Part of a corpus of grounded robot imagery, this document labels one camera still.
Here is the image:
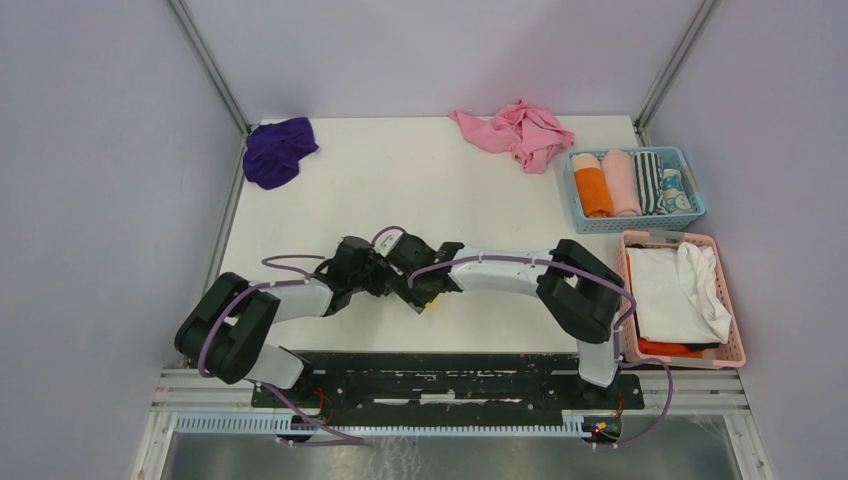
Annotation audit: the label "green white striped towel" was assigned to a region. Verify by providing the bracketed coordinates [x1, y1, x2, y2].
[633, 151, 668, 216]

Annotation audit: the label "teal patterned towel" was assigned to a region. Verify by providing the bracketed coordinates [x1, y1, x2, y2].
[662, 169, 694, 215]

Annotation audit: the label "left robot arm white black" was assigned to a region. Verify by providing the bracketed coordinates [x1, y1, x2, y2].
[174, 236, 397, 407]

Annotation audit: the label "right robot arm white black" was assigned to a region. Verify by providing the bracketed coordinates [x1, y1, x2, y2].
[373, 233, 625, 408]

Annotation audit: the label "purple towel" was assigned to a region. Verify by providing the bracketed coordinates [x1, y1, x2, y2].
[242, 117, 319, 190]

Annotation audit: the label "pink crumpled towel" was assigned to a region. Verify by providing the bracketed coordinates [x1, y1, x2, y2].
[449, 100, 576, 174]

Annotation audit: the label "orange rolled towel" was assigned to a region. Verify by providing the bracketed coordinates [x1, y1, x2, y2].
[571, 153, 614, 218]

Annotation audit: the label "blue plastic basket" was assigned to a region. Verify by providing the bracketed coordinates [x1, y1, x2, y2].
[563, 146, 706, 234]

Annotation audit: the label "light pink rolled towel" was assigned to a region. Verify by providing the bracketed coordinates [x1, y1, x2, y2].
[600, 149, 642, 217]

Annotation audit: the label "orange cloth in basket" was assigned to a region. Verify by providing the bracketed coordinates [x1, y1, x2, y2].
[638, 337, 703, 359]

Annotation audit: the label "white cloth in basket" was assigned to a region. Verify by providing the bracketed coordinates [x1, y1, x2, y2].
[626, 242, 732, 344]

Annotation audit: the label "pink plastic basket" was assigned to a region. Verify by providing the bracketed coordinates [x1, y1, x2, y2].
[616, 230, 746, 369]

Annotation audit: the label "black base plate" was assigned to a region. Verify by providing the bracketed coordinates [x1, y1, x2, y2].
[284, 351, 645, 428]

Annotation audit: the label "blue slotted cable duct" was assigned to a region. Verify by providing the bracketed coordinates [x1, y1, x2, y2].
[174, 412, 590, 439]

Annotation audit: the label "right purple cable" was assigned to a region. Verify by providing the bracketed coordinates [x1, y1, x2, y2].
[369, 226, 675, 450]

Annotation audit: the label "aluminium frame rails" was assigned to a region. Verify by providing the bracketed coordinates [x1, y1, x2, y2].
[131, 369, 774, 479]

